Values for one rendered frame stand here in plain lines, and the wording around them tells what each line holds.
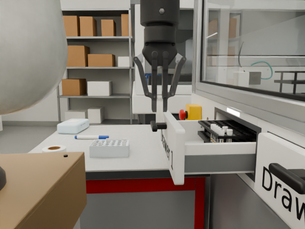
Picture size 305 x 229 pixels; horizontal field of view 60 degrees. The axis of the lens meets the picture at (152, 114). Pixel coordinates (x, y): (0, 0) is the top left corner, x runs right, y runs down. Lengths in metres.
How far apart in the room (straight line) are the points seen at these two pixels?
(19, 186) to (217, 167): 0.35
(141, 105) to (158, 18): 0.87
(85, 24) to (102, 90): 1.05
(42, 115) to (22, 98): 5.07
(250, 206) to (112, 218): 0.41
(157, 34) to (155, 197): 0.46
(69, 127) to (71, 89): 3.42
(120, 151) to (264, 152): 0.50
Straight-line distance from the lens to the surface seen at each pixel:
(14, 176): 0.48
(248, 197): 0.62
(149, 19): 0.62
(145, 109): 1.43
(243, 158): 0.56
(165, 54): 0.63
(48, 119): 5.31
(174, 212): 0.85
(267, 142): 0.48
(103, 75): 4.90
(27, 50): 0.24
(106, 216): 0.84
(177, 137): 0.49
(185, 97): 1.45
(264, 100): 0.52
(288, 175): 0.36
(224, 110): 0.72
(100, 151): 0.87
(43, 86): 0.26
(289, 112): 0.45
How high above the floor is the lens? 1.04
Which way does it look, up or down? 9 degrees down
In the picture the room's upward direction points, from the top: straight up
